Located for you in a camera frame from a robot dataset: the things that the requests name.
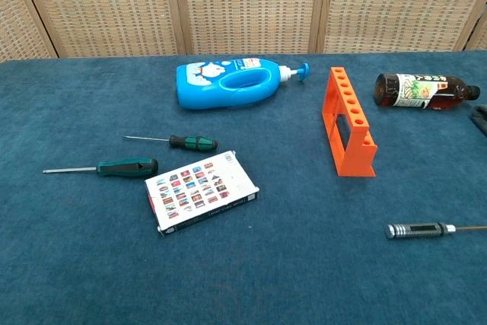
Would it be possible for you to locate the orange perforated block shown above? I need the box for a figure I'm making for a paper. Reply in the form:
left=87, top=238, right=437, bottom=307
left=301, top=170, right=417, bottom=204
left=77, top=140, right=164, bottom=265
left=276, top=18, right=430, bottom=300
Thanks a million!
left=321, top=66, right=378, bottom=178

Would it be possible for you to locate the blue detergent pump bottle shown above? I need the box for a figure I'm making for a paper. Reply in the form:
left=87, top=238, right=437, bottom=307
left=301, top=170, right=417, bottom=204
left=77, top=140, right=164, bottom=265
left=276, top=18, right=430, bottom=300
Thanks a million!
left=175, top=57, right=311, bottom=110

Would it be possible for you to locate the brown glass bottle with label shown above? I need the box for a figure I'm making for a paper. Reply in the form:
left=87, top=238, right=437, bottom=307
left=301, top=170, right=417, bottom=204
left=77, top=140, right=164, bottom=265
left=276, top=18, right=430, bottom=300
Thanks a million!
left=374, top=72, right=482, bottom=111

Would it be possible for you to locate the white picture card box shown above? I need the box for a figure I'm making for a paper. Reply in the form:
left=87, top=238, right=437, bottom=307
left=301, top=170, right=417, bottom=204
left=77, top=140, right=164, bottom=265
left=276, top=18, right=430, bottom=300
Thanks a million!
left=144, top=150, right=260, bottom=237

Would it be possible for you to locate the blue carpet table cover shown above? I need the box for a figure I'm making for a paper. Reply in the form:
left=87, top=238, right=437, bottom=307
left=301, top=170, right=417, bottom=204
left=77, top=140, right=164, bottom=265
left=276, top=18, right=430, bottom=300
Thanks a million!
left=0, top=49, right=487, bottom=325

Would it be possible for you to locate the silver black precision screwdriver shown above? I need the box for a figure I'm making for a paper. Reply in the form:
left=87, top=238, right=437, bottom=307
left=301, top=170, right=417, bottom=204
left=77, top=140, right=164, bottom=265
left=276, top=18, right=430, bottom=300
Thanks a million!
left=384, top=222, right=487, bottom=241

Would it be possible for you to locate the grey microfibre cloth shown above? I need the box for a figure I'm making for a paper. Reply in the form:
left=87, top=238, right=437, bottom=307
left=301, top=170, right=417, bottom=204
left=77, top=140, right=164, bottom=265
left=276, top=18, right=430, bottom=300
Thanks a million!
left=467, top=104, right=487, bottom=139

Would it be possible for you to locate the woven wooden folding screen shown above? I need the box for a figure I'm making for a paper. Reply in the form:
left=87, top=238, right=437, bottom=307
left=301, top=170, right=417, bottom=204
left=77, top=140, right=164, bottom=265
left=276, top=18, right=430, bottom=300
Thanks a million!
left=0, top=0, right=487, bottom=62

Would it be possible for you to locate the thick green black screwdriver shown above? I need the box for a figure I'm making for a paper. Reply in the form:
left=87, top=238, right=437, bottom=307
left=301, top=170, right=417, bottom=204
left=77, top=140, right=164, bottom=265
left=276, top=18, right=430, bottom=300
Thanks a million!
left=42, top=157, right=159, bottom=178

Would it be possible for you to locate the thin green black screwdriver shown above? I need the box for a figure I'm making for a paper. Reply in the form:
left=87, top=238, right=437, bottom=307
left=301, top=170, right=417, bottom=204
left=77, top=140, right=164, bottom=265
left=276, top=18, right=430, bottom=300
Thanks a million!
left=122, top=134, right=218, bottom=152

